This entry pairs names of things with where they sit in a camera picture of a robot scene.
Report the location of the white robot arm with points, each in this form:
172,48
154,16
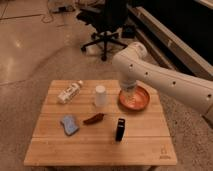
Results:
192,91

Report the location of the black box on floor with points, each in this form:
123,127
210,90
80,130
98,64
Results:
128,31

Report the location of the white plastic bottle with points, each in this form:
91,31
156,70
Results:
72,90

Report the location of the white ceramic cup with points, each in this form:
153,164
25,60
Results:
100,96

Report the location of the blue sponge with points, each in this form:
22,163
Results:
70,127

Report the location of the wooden table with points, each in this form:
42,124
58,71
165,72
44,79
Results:
146,139

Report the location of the orange ceramic bowl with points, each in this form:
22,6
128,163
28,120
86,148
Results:
136,101

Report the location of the black eraser block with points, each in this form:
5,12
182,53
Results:
120,129

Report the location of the black office chair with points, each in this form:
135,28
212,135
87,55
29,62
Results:
106,18

